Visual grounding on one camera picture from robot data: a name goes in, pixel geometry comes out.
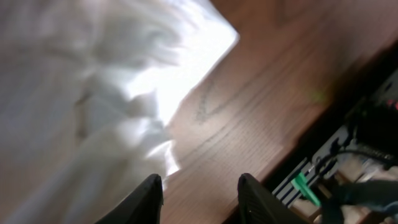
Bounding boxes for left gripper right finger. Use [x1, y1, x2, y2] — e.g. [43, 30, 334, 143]
[238, 173, 307, 224]

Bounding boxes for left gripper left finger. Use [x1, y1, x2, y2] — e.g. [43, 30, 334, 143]
[96, 174, 164, 224]

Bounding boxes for white t-shirt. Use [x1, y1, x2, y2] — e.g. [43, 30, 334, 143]
[1, 0, 239, 223]

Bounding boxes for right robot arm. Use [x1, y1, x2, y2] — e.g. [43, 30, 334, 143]
[356, 100, 397, 158]

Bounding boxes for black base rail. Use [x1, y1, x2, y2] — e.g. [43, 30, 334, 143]
[272, 71, 397, 206]

